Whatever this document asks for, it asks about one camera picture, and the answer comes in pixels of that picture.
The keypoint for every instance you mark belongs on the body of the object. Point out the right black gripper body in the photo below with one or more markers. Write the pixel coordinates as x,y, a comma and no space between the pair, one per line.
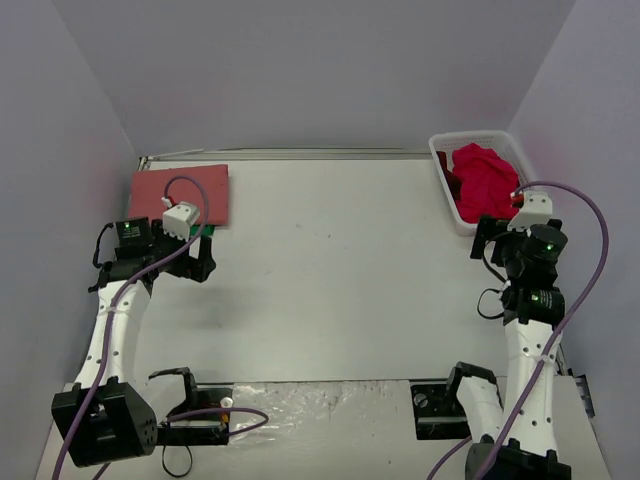
486,236

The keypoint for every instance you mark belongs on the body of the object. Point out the bright red t shirt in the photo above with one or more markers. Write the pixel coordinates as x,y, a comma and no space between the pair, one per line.
487,183

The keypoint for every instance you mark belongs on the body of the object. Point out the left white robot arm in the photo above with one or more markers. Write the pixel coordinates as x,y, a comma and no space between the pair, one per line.
102,418

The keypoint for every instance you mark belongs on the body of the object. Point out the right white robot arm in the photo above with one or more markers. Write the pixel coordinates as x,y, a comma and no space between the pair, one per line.
512,432

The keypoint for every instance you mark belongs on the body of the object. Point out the folded green shirt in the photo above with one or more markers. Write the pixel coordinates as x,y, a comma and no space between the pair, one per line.
212,230

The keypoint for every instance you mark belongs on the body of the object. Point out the dark red t shirt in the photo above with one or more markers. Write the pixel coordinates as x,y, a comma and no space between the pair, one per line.
452,181

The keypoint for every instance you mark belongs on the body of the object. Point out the white plastic basket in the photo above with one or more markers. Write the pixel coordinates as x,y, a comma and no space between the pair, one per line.
500,141

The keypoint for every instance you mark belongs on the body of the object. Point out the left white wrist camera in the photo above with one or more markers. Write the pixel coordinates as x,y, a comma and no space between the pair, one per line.
178,218

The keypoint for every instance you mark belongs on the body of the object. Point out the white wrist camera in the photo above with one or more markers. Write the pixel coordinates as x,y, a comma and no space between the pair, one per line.
533,208
178,218

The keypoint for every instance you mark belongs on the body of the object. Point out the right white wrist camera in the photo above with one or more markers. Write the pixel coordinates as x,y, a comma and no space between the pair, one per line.
533,208

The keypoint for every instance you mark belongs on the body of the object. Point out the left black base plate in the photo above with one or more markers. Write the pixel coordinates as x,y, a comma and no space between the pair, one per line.
204,429

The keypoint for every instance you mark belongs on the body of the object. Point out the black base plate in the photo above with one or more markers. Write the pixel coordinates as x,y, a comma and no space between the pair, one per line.
437,415
204,429

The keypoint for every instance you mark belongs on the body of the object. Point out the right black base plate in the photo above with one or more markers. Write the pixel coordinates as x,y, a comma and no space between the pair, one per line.
437,415

